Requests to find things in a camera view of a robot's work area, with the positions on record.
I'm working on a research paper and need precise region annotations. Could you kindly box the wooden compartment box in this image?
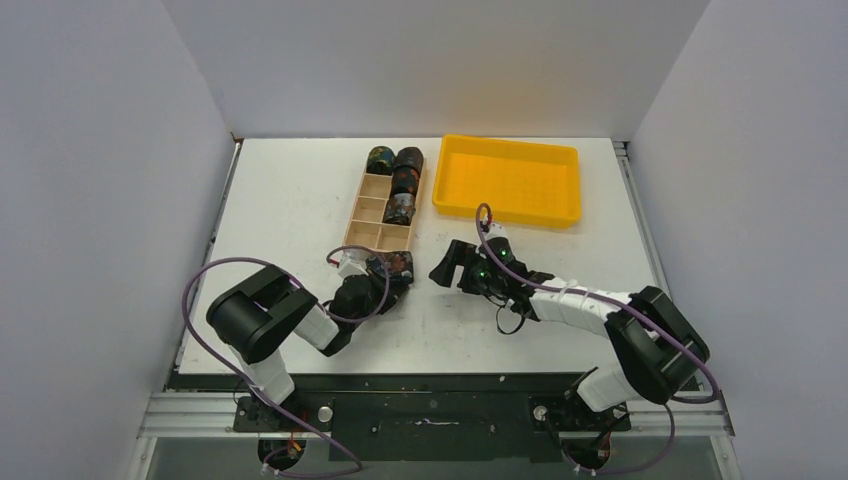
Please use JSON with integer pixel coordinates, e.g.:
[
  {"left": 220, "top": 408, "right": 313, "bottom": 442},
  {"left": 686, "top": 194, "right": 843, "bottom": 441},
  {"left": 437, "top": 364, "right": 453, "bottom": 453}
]
[{"left": 342, "top": 157, "right": 428, "bottom": 252}]

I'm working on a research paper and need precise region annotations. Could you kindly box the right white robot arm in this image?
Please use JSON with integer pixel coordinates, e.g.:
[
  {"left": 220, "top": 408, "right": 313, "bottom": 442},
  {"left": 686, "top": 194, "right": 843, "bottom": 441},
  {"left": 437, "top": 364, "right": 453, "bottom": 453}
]
[{"left": 429, "top": 237, "right": 710, "bottom": 429}]

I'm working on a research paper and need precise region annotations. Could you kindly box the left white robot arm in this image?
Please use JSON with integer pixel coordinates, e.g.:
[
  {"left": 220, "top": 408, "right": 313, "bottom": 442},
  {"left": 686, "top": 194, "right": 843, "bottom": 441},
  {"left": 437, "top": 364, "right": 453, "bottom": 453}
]
[{"left": 195, "top": 260, "right": 415, "bottom": 431}]

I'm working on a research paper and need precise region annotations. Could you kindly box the yellow plastic tray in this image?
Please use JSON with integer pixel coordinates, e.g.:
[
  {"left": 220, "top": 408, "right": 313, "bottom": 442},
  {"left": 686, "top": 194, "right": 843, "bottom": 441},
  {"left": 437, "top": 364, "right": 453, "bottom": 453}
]
[{"left": 432, "top": 135, "right": 582, "bottom": 229}]

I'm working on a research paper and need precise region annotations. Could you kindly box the rolled tie blue yellow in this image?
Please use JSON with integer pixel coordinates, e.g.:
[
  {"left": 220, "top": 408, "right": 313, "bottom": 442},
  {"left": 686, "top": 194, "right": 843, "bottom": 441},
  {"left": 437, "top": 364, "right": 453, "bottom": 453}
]
[{"left": 366, "top": 146, "right": 395, "bottom": 176}]

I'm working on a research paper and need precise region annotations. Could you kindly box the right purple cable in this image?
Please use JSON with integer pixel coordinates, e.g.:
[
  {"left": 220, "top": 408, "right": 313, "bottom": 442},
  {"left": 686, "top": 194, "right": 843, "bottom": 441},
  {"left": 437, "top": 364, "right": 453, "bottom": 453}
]
[{"left": 475, "top": 202, "right": 722, "bottom": 477}]

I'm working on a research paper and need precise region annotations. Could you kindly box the purple cable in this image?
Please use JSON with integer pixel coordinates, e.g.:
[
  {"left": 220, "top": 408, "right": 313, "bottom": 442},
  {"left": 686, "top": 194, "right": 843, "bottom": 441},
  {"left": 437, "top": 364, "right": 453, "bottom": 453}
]
[
  {"left": 475, "top": 202, "right": 722, "bottom": 477},
  {"left": 182, "top": 245, "right": 392, "bottom": 480}
]

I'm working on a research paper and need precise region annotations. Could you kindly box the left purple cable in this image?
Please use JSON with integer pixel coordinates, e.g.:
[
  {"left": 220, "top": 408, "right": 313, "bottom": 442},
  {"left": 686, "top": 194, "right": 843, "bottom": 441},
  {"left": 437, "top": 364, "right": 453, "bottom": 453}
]
[{"left": 182, "top": 245, "right": 392, "bottom": 480}]

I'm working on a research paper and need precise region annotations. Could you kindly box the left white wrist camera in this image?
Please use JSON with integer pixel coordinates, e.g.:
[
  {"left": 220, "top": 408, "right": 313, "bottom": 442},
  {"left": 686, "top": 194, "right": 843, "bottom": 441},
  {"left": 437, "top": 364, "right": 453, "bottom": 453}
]
[{"left": 337, "top": 254, "right": 368, "bottom": 279}]

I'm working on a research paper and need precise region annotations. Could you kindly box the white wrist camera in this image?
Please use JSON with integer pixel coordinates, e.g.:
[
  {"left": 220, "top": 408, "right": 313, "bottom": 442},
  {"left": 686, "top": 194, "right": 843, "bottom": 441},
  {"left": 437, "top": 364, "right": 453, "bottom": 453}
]
[
  {"left": 337, "top": 254, "right": 368, "bottom": 279},
  {"left": 482, "top": 222, "right": 509, "bottom": 241}
]

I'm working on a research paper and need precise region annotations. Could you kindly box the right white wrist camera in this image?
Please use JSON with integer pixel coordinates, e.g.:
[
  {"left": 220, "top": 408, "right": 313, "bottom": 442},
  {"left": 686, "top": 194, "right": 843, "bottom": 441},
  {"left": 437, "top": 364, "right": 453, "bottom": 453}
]
[{"left": 482, "top": 222, "right": 509, "bottom": 241}]

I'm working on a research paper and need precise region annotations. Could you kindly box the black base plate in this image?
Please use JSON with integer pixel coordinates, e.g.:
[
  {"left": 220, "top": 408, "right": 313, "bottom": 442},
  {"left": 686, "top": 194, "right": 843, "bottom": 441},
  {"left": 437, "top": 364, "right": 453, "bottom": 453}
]
[{"left": 228, "top": 372, "right": 697, "bottom": 465}]

